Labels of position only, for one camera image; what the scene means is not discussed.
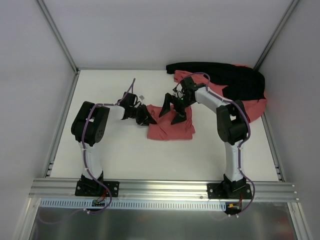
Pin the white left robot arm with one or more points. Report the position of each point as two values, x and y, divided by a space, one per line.
89 127

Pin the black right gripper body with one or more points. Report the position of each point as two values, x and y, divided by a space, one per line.
176 101

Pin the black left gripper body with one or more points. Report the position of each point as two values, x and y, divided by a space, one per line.
141 114

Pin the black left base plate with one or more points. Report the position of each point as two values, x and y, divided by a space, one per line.
90 188

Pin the aluminium rail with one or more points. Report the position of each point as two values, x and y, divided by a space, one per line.
265 191
60 125
273 149

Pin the right side aluminium rail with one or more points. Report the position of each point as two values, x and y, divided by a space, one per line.
273 149

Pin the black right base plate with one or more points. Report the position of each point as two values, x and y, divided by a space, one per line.
218 191

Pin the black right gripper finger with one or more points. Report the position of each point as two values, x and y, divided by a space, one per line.
166 107
179 118

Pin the left aluminium frame post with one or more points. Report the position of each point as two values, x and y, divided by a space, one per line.
56 33

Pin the left side aluminium rail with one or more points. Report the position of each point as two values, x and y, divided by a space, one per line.
60 125

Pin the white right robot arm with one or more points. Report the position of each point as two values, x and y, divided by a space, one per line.
232 126

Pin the white slotted cable duct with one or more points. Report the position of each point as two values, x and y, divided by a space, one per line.
129 204

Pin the black t-shirt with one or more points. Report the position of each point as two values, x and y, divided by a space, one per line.
240 82

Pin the pink t-shirt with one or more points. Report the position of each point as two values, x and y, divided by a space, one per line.
254 108
164 130

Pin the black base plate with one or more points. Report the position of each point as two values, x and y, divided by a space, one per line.
218 191
90 188

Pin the aluminium frame post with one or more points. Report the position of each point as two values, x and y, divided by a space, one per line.
56 33
276 33

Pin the right aluminium frame post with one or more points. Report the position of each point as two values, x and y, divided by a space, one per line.
276 33

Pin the aluminium front rail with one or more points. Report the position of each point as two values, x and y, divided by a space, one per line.
265 191

